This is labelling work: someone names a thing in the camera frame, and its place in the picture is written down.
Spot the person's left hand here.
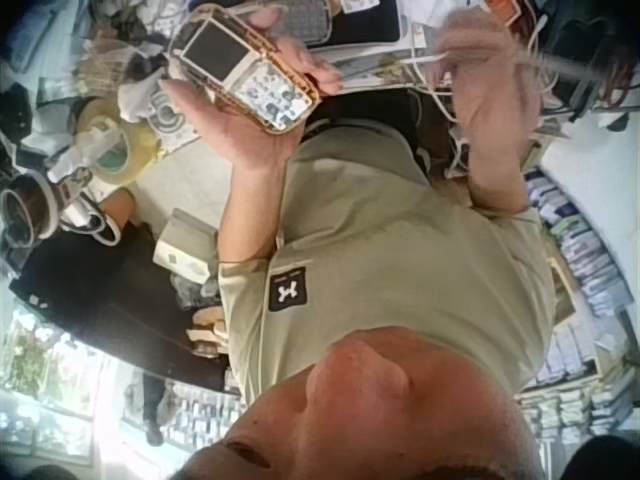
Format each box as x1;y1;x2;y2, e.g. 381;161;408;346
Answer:
159;7;347;174

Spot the crumpled white tissue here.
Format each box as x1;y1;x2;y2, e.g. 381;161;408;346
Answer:
117;64;167;124

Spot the person's right hand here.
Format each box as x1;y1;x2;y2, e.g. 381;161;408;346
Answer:
428;9;545;161

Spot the small white carton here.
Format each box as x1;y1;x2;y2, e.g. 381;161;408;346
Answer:
151;207;214;287

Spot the black counter top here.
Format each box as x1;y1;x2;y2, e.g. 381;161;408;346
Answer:
8;219;229;394

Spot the grey phone keypad panel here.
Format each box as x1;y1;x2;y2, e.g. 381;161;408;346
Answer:
269;0;335;47

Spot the white cable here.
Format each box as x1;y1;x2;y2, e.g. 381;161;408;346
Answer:
522;13;554;109

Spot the white gold-framed mobile phone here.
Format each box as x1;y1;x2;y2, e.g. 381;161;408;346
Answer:
167;3;321;134

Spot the brown tape roll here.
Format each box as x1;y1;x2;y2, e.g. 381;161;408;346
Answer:
0;171;59;242

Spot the clear yellowish tape roll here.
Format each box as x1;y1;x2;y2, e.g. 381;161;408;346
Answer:
73;97;157;187

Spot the shelf of small boxes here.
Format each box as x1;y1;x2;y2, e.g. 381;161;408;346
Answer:
517;167;639;444

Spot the white grey hand tool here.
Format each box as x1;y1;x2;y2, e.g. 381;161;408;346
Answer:
400;52;609;84

